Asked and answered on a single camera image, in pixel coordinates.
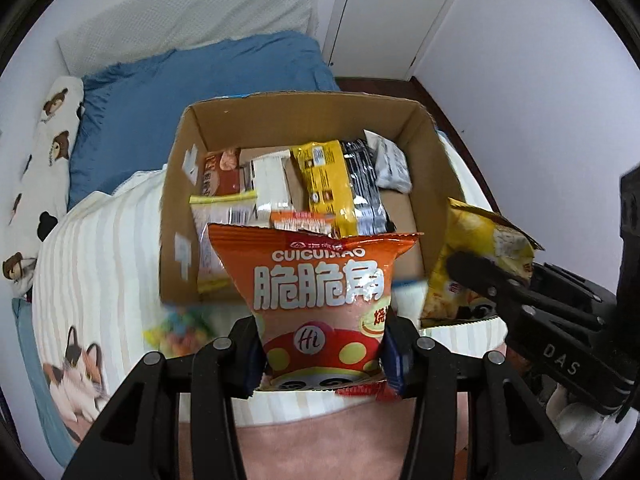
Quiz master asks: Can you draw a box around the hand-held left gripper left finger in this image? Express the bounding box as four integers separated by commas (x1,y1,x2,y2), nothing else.
60,316,268,480

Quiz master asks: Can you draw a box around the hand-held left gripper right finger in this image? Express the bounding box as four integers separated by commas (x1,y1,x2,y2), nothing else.
382,312,583,480

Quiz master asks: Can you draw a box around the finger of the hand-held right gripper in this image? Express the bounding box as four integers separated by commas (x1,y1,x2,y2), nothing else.
530,262,618,311
445,252,606,333

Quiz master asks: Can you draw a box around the yellow panda snack packet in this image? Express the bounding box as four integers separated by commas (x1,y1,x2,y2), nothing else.
419,197,546,330

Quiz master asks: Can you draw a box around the colourful candy bag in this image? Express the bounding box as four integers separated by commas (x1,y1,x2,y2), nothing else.
142,310,216,356

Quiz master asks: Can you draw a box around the white grey snack packet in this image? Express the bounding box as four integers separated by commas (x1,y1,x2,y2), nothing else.
363,130,413,193

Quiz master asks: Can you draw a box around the pale yellow snack packet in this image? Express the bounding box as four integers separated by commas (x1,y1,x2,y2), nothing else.
189,190,261,293

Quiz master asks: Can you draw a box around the long black snack packet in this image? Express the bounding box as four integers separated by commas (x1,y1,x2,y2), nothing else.
340,139,396,233

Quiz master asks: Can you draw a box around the printed cardboard box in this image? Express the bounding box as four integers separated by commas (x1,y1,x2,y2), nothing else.
159,91,451,306

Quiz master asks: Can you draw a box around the silver white snack packet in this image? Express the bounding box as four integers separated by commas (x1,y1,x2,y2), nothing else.
239,149,301,226

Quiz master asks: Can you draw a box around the long yellow snack packet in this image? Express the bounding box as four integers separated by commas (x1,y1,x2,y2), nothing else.
292,141,388,238

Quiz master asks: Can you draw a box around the red picture snack packet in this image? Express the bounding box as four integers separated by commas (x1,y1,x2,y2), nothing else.
202,146,251,196

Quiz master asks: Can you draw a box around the person's right hand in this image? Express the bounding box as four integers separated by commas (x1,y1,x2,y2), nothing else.
545,389,627,453

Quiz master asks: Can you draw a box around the pink striped cat blanket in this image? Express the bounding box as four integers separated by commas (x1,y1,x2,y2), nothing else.
30,125,506,480

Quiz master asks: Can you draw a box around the bed with blue sheet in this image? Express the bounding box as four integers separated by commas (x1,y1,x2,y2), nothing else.
11,297,81,456

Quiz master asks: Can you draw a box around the blue pillow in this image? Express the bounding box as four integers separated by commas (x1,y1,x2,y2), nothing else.
67,31,341,208

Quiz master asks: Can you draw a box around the white door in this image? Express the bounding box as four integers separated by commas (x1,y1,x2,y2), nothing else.
322,0,471,81

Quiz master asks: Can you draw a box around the bear print long pillow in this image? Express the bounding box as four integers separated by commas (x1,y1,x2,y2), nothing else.
0,76,86,296

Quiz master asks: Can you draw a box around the white quilted pillow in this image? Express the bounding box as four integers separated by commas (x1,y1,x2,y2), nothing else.
56,0,321,78

